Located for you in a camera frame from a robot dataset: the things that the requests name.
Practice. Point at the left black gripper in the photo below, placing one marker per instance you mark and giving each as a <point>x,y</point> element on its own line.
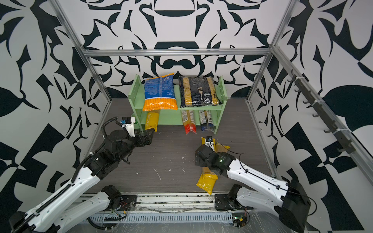
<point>146,139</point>

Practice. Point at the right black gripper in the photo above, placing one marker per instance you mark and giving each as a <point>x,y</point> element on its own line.
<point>201,163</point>

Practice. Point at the yellow Pastatime spaghetti bag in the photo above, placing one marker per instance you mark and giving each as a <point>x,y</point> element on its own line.
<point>207,179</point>

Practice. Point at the grey blue spaghetti pack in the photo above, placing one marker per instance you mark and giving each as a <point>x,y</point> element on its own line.
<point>206,121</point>

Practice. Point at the blue orange pasta bag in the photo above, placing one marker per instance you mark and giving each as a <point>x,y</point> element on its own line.
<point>160,94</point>

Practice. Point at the red spaghetti pack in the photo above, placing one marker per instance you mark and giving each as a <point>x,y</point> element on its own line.
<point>189,121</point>

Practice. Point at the black penne pasta bag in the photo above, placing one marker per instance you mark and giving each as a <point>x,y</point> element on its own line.
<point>197,91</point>

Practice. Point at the brown cardboard pasta box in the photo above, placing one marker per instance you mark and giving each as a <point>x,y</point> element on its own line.
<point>221,148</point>

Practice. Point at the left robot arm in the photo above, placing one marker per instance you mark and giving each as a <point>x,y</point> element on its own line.
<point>55,214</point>

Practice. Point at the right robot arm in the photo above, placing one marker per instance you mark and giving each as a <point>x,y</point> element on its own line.
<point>287,200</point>

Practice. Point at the green two-tier shelf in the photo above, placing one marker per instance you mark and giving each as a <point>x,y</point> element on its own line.
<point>136,99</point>

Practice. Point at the small electronics board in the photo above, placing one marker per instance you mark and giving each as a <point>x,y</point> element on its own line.
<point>240,219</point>

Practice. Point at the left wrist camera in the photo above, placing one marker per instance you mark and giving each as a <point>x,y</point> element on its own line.
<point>128,123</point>

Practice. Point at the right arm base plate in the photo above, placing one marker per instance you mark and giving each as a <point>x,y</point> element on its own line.
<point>227,202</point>

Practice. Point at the white cable duct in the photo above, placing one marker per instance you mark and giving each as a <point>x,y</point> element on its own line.
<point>202,217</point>

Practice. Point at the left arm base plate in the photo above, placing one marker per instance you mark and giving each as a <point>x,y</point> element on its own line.
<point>124,203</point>

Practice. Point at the wall hook rail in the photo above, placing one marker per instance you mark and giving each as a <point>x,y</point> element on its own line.
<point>324,113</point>

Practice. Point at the aluminium frame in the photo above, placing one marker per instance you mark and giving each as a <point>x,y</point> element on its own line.
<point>361,157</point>

